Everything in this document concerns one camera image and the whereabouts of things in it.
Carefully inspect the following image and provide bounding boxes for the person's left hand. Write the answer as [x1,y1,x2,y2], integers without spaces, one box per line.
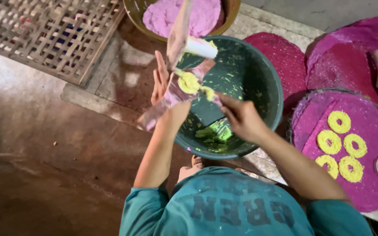
[150,51,191,116]

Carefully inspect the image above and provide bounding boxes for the person's right hand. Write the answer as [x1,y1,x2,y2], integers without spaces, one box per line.
[215,92,270,144]

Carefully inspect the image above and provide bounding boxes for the yellow dough lump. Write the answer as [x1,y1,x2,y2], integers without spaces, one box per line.
[175,68,216,102]

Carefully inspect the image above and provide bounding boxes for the dark green plastic basin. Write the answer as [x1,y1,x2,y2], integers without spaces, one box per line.
[174,35,285,160]

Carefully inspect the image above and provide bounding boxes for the yellow-green dough remains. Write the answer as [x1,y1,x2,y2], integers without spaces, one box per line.
[194,119,234,153]

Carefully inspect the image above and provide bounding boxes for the white tube with yellow dough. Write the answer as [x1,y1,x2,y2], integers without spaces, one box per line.
[184,36,219,60]

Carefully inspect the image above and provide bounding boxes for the dark red round cracker sheet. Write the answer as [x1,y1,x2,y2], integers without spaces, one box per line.
[243,32,308,116]

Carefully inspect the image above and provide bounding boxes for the light pink dough mass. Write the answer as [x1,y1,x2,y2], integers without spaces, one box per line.
[142,0,224,39]

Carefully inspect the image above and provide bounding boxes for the brown bowl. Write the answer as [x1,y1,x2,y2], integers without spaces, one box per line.
[123,0,242,43]

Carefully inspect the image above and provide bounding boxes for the person's teal shirt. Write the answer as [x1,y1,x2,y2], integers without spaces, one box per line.
[119,165,374,236]

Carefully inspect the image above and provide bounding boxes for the woven bamboo tray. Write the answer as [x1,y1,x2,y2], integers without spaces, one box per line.
[0,0,126,88]

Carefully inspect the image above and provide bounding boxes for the large magenta round cracker sheet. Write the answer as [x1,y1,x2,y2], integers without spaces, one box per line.
[305,12,378,125]

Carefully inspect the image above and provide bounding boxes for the round tray with magenta sheet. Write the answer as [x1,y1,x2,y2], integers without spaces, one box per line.
[287,88,378,213]

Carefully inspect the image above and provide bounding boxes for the yellow dough ring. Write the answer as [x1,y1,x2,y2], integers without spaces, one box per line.
[327,110,352,134]
[338,156,365,183]
[315,154,339,180]
[343,133,368,159]
[316,130,342,155]

